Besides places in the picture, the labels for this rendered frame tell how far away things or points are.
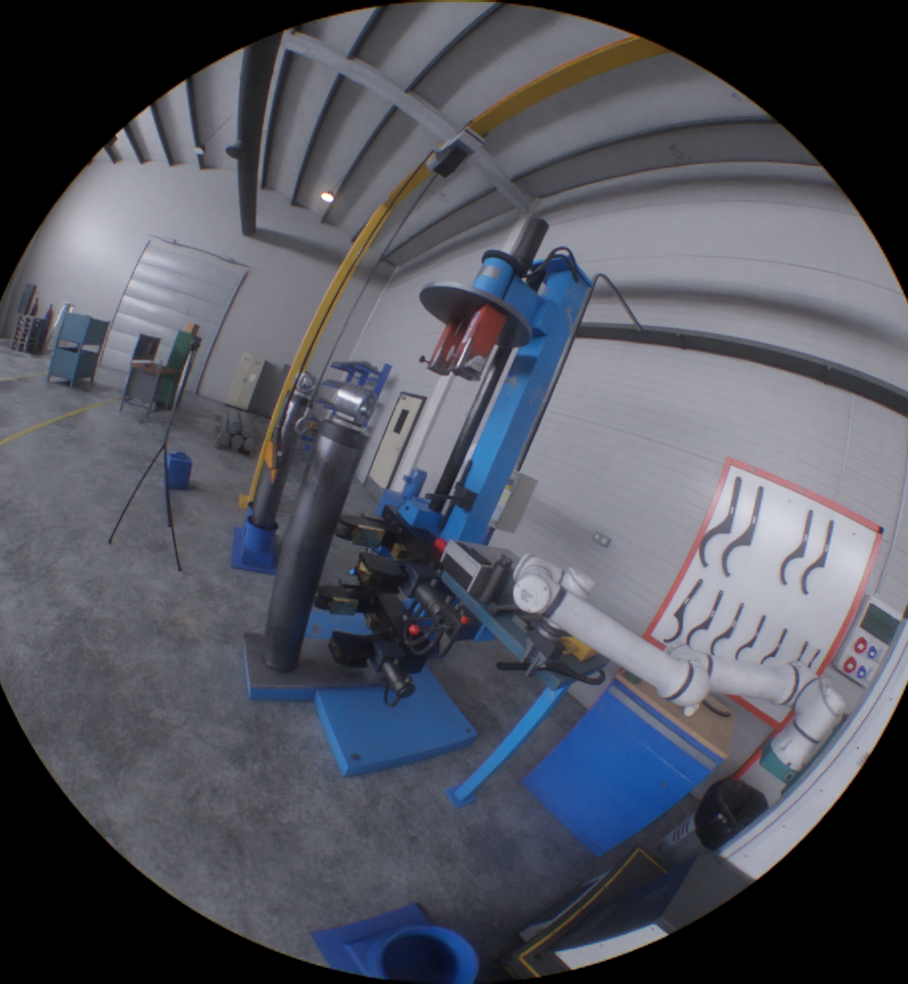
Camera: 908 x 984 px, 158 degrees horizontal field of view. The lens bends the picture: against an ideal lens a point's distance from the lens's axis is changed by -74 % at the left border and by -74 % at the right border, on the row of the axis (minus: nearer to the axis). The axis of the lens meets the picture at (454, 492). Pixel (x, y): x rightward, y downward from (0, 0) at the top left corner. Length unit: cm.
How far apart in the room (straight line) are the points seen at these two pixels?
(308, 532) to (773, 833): 210
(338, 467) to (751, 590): 269
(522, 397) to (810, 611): 246
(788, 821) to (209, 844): 194
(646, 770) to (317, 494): 194
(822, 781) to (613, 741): 104
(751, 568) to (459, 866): 250
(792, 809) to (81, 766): 246
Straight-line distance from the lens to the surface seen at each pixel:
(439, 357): 170
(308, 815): 169
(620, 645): 83
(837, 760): 134
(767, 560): 271
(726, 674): 118
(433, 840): 180
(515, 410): 170
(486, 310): 141
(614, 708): 175
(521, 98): 282
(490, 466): 168
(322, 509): 137
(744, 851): 149
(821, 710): 137
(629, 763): 183
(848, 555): 286
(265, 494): 274
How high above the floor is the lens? 159
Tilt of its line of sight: 8 degrees down
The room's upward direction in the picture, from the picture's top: 24 degrees clockwise
